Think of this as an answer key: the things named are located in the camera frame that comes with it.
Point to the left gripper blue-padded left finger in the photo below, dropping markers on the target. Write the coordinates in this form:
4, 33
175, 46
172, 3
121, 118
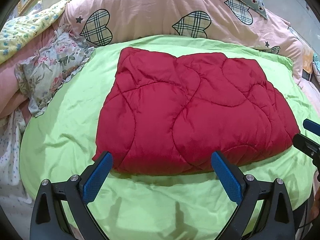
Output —
49, 220

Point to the white dotted bed sheet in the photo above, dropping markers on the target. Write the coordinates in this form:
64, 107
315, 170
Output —
15, 201

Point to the red quilted puffer jacket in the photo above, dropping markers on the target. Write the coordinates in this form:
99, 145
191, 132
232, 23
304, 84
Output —
166, 115

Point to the floral ruffled pillow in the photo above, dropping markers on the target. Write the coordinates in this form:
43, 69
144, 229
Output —
40, 76

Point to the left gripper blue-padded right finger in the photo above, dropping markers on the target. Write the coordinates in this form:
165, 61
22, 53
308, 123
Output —
263, 209

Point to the yellow floral blanket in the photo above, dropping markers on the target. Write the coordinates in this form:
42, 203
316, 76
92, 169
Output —
16, 33

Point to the pink blanket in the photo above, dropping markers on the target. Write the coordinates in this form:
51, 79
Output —
11, 97

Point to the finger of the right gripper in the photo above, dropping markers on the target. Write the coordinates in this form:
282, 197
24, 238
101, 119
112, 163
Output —
306, 145

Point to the pink duvet with plaid hearts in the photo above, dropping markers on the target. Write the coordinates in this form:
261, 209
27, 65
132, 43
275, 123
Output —
244, 22

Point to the lime green bed sheet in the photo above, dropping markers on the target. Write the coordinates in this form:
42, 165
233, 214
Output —
61, 143

